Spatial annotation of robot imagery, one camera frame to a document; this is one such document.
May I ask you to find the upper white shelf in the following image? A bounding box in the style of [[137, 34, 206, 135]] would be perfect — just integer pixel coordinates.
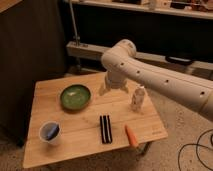
[[63, 0, 213, 20]]

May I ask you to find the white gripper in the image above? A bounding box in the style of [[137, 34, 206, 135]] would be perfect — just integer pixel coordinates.
[[99, 71, 129, 96]]

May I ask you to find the small white bottle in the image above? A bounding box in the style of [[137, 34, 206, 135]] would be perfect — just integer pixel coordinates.
[[131, 86, 145, 112]]

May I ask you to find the wooden folding table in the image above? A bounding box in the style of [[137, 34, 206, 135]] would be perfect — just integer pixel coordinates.
[[23, 73, 168, 168]]

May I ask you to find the black handle on beam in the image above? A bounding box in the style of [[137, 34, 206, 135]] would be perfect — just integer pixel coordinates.
[[165, 56, 194, 66]]

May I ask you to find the blue object in cup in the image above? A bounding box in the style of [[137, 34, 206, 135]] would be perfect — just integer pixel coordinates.
[[46, 124, 59, 140]]

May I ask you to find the white paper cup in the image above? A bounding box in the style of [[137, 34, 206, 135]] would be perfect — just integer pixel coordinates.
[[39, 121, 60, 146]]

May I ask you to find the metal vertical pole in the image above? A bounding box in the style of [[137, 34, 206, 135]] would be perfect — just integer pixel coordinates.
[[69, 0, 80, 46]]

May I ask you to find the orange carrot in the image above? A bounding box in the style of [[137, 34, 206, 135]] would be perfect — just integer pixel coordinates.
[[125, 125, 139, 148]]

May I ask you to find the green ceramic bowl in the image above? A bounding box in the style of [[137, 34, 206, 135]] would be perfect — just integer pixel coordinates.
[[60, 84, 91, 110]]

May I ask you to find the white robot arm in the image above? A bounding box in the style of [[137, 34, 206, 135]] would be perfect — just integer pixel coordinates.
[[101, 39, 213, 122]]

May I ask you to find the white metal shelf beam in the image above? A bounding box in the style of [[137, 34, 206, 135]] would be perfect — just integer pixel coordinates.
[[66, 41, 213, 80]]

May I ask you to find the black cable on floor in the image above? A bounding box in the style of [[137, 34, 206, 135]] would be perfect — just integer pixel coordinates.
[[177, 130, 213, 171]]

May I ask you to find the black striped rectangular block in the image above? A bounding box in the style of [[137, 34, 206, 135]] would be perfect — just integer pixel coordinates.
[[99, 115, 113, 144]]

